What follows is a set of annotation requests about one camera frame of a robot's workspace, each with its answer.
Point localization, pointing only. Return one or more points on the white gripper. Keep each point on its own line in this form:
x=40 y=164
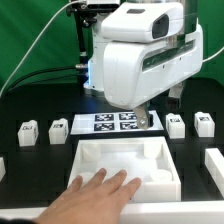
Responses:
x=128 y=83

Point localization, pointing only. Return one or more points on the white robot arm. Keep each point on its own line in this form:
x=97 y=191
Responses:
x=174 y=44

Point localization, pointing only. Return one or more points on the white block left edge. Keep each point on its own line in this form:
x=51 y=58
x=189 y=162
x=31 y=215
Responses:
x=2 y=168

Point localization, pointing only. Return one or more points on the white obstacle bar right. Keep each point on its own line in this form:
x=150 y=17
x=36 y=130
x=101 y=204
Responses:
x=214 y=162

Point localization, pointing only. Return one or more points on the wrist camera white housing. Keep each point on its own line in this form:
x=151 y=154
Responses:
x=143 y=22

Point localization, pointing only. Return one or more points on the bare human hand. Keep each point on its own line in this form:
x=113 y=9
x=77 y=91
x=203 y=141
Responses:
x=100 y=201

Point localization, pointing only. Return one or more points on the marker sheet with tags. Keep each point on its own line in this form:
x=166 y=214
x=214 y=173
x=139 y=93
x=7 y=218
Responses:
x=104 y=123

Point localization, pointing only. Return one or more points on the white square tabletop part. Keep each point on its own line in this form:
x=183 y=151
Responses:
x=147 y=158

